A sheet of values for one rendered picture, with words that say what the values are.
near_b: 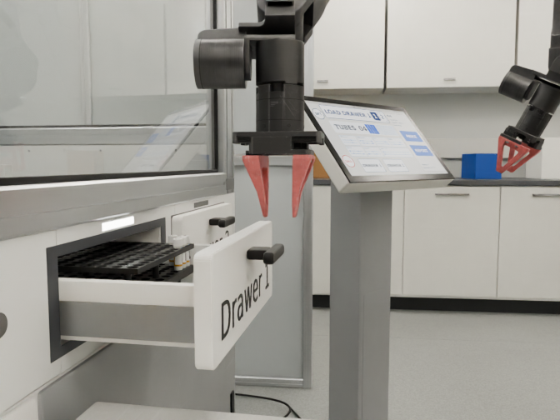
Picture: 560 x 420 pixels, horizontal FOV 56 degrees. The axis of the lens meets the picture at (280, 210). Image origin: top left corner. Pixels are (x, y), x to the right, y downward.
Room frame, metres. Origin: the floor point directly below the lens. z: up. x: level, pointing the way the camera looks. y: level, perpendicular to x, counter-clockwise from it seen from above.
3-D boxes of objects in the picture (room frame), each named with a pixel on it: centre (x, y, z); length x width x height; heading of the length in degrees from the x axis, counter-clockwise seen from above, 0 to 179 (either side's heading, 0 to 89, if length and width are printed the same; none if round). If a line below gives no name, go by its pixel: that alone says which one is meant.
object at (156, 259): (0.63, 0.14, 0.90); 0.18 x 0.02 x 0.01; 170
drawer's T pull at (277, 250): (0.61, 0.02, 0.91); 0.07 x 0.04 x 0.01; 170
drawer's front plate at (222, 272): (0.61, 0.05, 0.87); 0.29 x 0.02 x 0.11; 170
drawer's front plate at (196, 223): (0.95, 0.13, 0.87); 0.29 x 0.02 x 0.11; 170
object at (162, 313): (0.65, 0.25, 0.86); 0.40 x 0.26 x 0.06; 80
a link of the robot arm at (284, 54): (0.63, 0.01, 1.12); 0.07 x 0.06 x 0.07; 89
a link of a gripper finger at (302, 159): (0.63, 0.00, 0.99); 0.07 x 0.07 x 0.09; 81
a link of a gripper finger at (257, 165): (0.63, 0.00, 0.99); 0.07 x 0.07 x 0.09; 81
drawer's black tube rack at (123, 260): (0.65, 0.24, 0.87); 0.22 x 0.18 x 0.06; 80
